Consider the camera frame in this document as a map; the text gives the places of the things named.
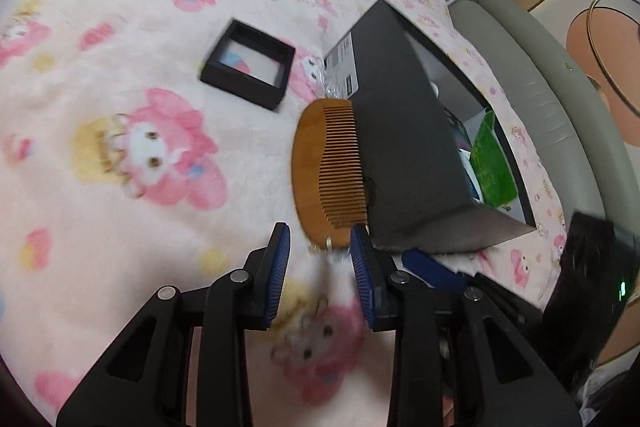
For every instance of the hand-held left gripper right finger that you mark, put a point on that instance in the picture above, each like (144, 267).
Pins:
(362, 277)

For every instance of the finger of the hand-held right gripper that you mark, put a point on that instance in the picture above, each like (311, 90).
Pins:
(430, 269)

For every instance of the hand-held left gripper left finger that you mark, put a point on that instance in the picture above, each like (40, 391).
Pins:
(277, 277)

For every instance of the wooden comb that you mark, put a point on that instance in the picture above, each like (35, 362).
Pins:
(310, 167)

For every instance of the green snack packet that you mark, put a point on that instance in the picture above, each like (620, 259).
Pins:
(492, 162)

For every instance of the dark grey shoe box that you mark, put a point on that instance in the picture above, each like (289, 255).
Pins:
(400, 147)

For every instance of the black square frame case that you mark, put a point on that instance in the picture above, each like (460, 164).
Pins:
(210, 72)

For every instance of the pale cloth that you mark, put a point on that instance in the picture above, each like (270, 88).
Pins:
(610, 392)

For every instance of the grey-green padded headboard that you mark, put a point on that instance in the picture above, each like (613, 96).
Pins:
(550, 97)

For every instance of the round orange wall decor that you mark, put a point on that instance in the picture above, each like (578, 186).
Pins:
(610, 52)

